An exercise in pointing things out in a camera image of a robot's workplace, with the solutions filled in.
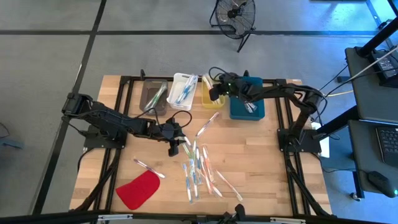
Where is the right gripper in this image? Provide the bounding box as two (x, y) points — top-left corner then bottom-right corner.
(208, 73), (249, 102)

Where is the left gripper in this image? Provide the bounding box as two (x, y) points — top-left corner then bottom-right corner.
(152, 119), (187, 157)

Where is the yellow plastic bin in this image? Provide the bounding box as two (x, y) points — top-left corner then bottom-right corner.
(201, 75), (226, 110)

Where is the teal plastic bin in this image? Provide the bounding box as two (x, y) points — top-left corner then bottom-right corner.
(229, 76), (266, 121)

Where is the white plastic bin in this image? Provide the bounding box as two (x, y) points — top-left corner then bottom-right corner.
(166, 72), (199, 112)

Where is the red cloth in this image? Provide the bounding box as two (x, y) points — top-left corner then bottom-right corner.
(115, 169), (161, 211)

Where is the grey transparent plastic bin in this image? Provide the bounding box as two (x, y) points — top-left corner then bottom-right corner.
(139, 78), (169, 116)

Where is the black floor fan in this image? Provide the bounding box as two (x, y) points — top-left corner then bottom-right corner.
(208, 0), (257, 53)

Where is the black bulky object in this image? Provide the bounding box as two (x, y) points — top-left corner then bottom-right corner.
(217, 203), (249, 224)

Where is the white box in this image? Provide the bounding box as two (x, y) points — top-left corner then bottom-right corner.
(312, 121), (330, 158)

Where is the black desk leg beam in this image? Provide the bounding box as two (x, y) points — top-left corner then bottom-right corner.
(315, 105), (358, 139)

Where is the black overhead beam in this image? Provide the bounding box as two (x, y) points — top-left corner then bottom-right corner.
(0, 211), (398, 224)

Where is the grey desk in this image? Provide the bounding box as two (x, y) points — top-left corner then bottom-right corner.
(344, 46), (398, 121)
(347, 119), (398, 200)

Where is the black electronic device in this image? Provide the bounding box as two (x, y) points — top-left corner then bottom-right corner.
(369, 49), (398, 88)

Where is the black laptop keyboard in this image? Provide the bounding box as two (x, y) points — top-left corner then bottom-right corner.
(374, 126), (398, 167)

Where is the black computer mouse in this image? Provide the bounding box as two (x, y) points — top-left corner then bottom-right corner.
(368, 170), (398, 198)

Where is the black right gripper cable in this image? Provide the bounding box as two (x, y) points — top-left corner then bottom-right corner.
(208, 66), (233, 83)

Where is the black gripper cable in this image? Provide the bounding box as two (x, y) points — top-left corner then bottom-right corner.
(166, 110), (193, 130)
(208, 66), (233, 83)

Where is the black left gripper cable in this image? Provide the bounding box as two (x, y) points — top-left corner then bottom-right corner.
(166, 110), (193, 130)

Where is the pink handled wrapped toothbrush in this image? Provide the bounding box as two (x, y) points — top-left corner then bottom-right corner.
(194, 111), (220, 138)

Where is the silver metal bracket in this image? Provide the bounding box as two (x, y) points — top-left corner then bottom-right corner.
(97, 213), (134, 222)
(269, 217), (307, 224)

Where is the yellow floor cable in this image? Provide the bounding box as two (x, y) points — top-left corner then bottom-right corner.
(325, 89), (354, 98)

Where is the black diagonal post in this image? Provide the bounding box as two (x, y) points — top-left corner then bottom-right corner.
(356, 17), (398, 57)

